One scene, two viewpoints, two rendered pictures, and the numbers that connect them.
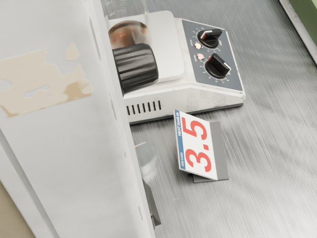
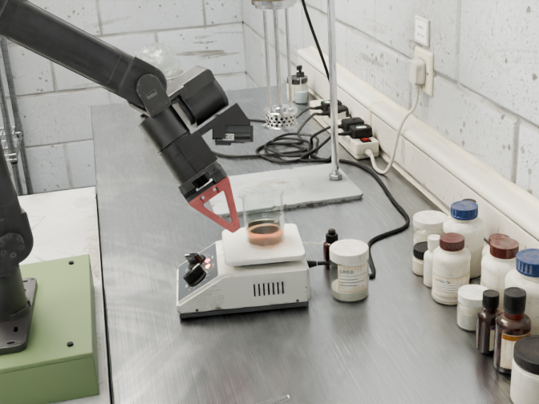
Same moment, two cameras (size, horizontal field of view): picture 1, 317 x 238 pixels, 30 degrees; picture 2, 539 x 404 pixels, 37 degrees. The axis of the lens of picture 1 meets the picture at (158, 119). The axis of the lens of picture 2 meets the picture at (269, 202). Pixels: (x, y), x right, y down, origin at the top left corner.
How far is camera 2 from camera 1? 1.66 m
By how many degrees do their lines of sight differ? 104
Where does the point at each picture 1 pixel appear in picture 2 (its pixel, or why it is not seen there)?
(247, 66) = (165, 304)
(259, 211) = (189, 240)
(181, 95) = not seen: hidden behind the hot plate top
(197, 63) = (211, 254)
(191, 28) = (210, 276)
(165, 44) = (235, 242)
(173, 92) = not seen: hidden behind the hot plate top
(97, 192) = not seen: outside the picture
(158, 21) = (238, 254)
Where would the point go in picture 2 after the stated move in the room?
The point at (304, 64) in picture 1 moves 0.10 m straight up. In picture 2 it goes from (114, 304) to (105, 246)
